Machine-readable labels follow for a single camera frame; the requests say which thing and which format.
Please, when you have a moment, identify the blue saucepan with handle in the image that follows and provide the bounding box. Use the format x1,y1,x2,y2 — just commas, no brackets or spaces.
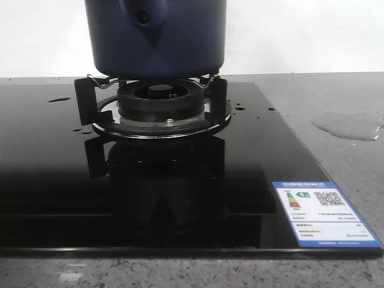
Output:
85,1,227,80

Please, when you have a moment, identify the black right burner with grate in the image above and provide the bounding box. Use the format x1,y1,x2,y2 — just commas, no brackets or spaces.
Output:
74,74,232,139

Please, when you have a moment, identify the black glass gas cooktop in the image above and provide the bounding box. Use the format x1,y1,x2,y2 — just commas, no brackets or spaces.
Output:
1,83,383,259

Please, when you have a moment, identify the blue energy label sticker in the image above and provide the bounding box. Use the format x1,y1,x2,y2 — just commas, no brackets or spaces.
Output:
272,181,383,248

